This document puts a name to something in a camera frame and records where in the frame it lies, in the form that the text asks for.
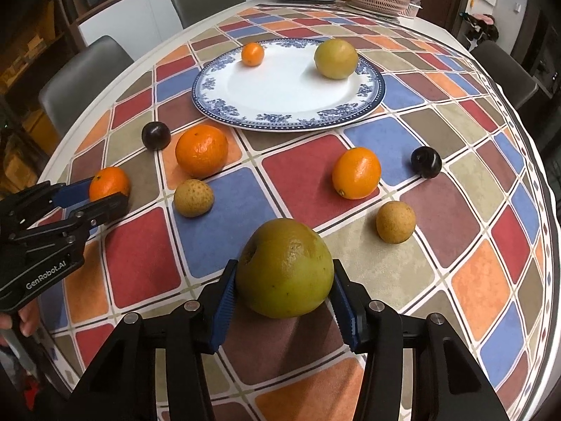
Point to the large dimpled orange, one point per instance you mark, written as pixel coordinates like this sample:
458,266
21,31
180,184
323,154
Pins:
201,151

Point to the white sideboard cabinet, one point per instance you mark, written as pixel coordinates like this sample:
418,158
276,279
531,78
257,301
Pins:
149,8

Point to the smooth oval orange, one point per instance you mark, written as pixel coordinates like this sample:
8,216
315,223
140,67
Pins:
356,173

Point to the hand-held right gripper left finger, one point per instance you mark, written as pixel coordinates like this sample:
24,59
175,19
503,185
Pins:
223,307

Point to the person's left hand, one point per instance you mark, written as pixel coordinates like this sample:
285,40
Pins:
27,321

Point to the medium orange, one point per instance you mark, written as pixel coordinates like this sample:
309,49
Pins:
109,180

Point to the pink and black bags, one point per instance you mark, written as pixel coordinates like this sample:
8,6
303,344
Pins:
482,26

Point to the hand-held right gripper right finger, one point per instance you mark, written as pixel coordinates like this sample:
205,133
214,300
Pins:
346,315

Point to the blue patterned white plate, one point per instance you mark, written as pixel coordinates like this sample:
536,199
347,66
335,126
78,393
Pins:
280,92

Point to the small orange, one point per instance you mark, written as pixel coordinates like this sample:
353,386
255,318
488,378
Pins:
253,54

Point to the small brown pear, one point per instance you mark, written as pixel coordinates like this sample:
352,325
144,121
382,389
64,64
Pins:
395,222
193,198

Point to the grey dining chair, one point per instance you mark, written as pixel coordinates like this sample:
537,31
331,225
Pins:
499,70
206,2
83,79

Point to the dark purple plum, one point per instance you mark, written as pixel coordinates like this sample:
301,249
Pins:
426,162
155,136

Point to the large green pear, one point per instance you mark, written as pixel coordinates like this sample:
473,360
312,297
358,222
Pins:
335,59
285,267

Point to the white plastic basket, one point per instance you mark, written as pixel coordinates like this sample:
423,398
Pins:
412,11

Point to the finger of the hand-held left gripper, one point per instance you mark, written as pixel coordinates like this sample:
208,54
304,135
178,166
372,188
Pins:
105,210
74,193

